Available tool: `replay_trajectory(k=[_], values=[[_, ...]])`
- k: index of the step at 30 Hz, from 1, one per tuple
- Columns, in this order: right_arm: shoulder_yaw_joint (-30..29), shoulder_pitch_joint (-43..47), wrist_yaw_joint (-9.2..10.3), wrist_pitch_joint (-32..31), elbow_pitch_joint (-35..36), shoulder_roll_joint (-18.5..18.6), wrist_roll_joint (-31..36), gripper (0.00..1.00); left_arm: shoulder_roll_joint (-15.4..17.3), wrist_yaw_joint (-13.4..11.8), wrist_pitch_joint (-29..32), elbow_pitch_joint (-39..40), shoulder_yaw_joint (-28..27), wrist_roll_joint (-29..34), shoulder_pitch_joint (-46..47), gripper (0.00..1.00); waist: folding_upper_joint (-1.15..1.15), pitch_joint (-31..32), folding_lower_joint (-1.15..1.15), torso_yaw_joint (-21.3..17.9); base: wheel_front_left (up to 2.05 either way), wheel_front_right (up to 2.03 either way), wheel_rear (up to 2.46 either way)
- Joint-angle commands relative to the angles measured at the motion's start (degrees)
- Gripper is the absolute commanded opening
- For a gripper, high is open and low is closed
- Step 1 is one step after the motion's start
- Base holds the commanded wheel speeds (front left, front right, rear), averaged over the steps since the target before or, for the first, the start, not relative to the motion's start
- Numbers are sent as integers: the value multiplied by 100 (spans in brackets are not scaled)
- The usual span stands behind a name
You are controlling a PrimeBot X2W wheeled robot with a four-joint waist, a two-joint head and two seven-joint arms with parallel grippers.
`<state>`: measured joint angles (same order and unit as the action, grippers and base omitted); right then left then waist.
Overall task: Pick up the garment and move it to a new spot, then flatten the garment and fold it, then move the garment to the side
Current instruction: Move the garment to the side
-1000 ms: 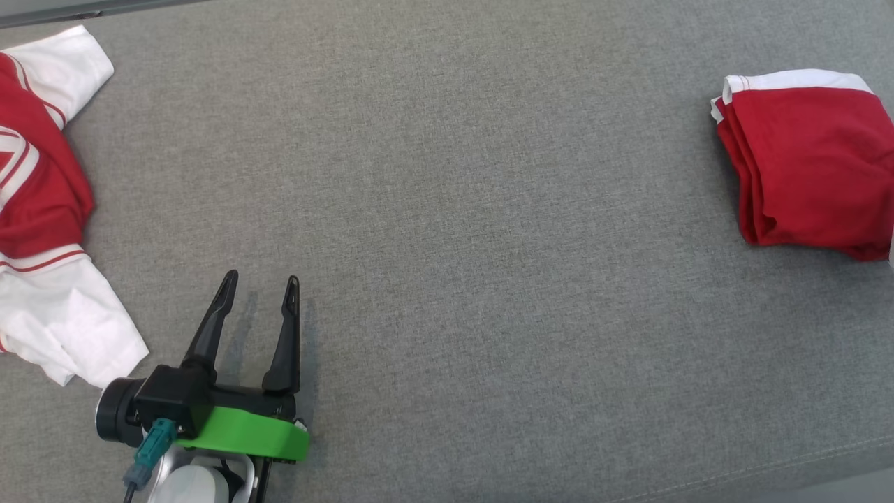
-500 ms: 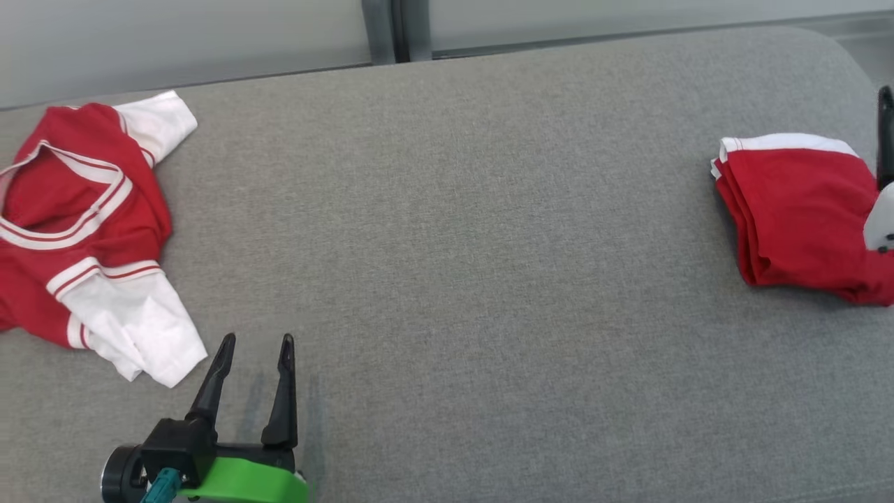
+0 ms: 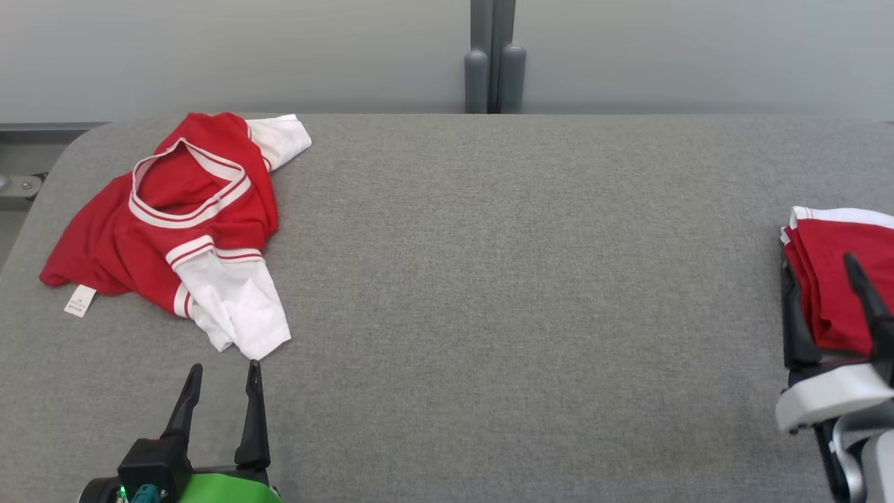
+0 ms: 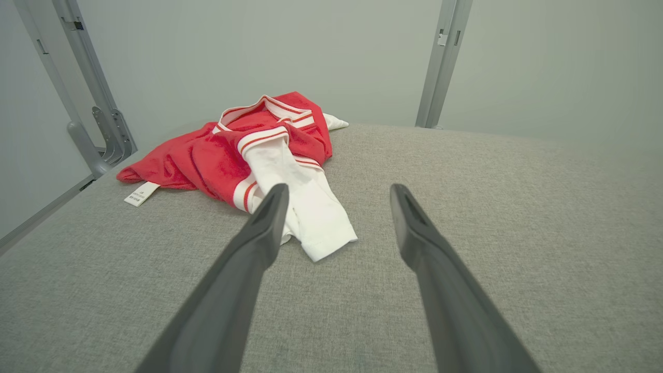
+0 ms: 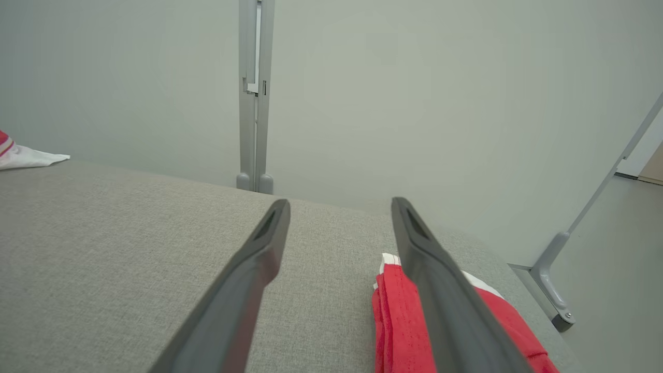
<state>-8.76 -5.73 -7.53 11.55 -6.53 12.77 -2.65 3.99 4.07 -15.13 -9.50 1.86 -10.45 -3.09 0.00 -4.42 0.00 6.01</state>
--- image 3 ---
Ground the grey vertical frame post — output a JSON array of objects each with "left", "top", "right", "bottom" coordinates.
[{"left": 470, "top": 0, "right": 518, "bottom": 114}]

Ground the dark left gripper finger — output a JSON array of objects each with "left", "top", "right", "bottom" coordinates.
[
  {"left": 234, "top": 359, "right": 272, "bottom": 471},
  {"left": 161, "top": 363, "right": 204, "bottom": 441}
]

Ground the red white basketball jersey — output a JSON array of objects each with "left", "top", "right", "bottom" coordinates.
[{"left": 39, "top": 112, "right": 313, "bottom": 362}]

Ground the grey cylindrical post cap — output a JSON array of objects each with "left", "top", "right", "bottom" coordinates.
[
  {"left": 464, "top": 49, "right": 490, "bottom": 114},
  {"left": 499, "top": 43, "right": 527, "bottom": 114}
]

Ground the grey metal bracket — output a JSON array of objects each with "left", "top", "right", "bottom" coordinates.
[{"left": 0, "top": 171, "right": 48, "bottom": 212}]

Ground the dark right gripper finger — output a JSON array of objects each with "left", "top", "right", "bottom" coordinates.
[
  {"left": 781, "top": 258, "right": 824, "bottom": 370},
  {"left": 842, "top": 253, "right": 894, "bottom": 382}
]

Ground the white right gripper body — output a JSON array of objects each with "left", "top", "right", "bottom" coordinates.
[{"left": 775, "top": 361, "right": 894, "bottom": 436}]

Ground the grey fabric sofa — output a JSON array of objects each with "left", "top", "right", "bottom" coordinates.
[{"left": 0, "top": 114, "right": 894, "bottom": 503}]

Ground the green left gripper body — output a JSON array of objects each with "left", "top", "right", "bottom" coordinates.
[{"left": 177, "top": 472, "right": 284, "bottom": 503}]

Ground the red shorts white trim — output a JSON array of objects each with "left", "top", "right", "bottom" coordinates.
[{"left": 779, "top": 205, "right": 894, "bottom": 358}]

